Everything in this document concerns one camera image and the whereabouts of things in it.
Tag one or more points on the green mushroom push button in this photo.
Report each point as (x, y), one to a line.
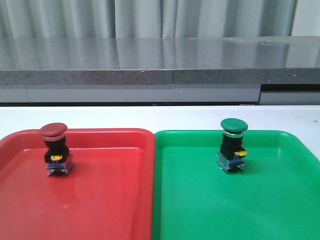
(230, 156)

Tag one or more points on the red mushroom push button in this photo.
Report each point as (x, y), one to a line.
(58, 158)

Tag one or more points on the grey stone counter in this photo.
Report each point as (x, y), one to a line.
(160, 71)

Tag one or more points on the red plastic tray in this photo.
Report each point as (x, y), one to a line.
(108, 194)

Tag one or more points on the green plastic tray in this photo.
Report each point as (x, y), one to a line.
(275, 197)

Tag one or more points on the white pleated curtain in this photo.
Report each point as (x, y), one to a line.
(145, 18)

